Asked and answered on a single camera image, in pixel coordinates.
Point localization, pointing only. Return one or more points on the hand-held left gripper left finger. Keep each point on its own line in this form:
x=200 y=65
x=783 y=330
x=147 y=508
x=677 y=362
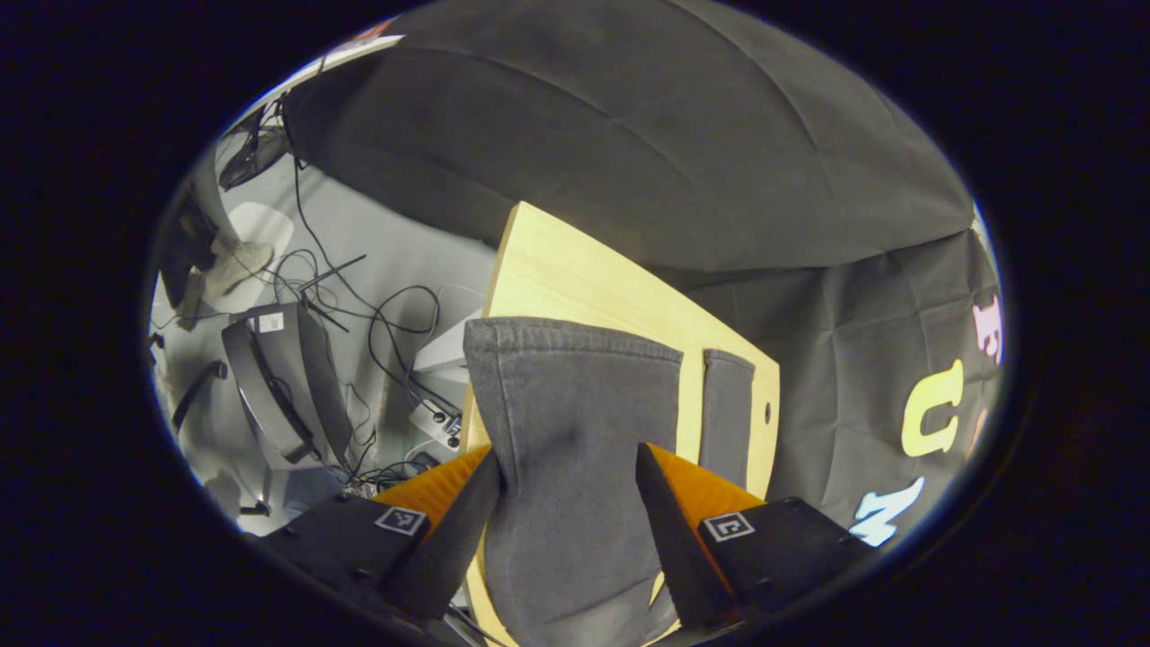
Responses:
x=458 y=539

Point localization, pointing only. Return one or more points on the white power strip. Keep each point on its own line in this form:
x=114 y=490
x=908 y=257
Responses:
x=436 y=422

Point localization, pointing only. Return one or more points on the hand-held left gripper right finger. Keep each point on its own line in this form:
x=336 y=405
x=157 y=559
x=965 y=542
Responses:
x=674 y=548

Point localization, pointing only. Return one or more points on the black backdrop cloth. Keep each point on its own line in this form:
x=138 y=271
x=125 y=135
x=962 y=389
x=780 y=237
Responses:
x=629 y=135

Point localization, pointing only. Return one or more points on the dark grey jeans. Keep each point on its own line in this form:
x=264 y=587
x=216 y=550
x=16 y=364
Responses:
x=575 y=404

